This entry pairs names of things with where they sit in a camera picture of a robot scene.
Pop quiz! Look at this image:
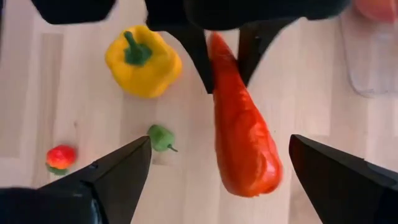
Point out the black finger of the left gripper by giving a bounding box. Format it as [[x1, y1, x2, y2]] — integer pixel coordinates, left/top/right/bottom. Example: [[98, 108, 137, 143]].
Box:
[[238, 18, 296, 87], [169, 29, 215, 95]]

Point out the red tomato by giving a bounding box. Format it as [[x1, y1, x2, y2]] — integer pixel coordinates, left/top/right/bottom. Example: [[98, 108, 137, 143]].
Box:
[[353, 0, 398, 24]]

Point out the red strawberry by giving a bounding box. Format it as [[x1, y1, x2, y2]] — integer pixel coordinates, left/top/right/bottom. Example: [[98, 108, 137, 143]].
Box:
[[45, 144, 78, 176]]

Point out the orange carrot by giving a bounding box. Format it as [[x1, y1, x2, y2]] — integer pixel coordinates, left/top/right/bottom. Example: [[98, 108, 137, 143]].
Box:
[[207, 32, 284, 198]]

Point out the clear plastic bin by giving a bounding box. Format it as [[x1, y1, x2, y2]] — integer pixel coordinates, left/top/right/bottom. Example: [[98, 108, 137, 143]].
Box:
[[338, 9, 398, 99]]

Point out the small green pepper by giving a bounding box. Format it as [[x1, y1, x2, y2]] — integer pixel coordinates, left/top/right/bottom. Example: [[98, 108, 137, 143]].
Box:
[[147, 124, 179, 153]]

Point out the yellow bell pepper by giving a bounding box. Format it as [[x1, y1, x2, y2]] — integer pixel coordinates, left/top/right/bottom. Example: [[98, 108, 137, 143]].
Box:
[[104, 24, 183, 100]]

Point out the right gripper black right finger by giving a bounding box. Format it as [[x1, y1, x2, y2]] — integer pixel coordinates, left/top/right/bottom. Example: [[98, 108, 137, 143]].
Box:
[[288, 134, 398, 224]]

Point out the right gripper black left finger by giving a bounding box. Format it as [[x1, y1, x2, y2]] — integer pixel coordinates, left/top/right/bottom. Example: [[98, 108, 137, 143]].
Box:
[[0, 135, 152, 224]]

